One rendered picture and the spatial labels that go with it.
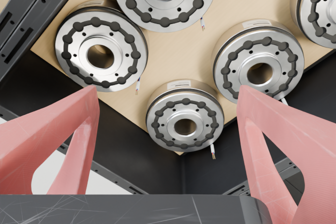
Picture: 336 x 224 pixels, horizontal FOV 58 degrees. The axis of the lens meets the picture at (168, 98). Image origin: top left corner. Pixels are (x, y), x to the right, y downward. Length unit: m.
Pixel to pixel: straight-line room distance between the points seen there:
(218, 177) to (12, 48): 0.28
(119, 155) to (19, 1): 0.21
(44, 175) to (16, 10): 0.55
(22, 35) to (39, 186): 0.58
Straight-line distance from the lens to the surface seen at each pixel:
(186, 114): 0.38
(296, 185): 0.58
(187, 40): 0.37
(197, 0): 0.32
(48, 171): 0.76
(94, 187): 0.78
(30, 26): 0.27
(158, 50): 0.37
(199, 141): 0.42
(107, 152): 0.37
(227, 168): 0.41
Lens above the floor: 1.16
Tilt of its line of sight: 54 degrees down
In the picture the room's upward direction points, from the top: 179 degrees counter-clockwise
